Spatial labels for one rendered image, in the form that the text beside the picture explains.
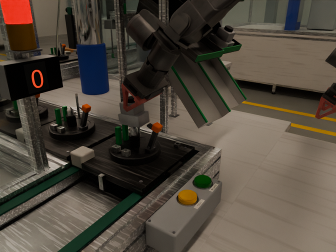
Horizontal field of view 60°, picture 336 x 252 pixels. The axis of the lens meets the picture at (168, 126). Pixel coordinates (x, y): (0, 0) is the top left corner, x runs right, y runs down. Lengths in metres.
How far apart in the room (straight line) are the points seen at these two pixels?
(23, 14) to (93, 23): 1.01
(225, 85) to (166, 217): 0.67
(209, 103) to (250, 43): 3.86
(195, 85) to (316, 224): 0.54
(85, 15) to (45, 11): 11.51
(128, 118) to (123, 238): 0.31
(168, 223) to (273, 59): 4.27
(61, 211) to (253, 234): 0.44
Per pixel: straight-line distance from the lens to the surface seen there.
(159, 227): 0.58
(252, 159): 1.03
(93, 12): 1.64
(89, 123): 0.97
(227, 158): 1.01
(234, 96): 1.13
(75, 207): 0.72
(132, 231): 0.58
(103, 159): 0.78
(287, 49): 4.66
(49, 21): 13.22
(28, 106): 0.72
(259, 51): 4.77
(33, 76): 0.66
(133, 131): 0.76
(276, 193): 0.88
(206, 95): 1.00
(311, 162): 1.08
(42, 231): 0.69
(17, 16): 0.65
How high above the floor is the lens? 1.35
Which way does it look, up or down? 24 degrees down
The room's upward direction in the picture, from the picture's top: straight up
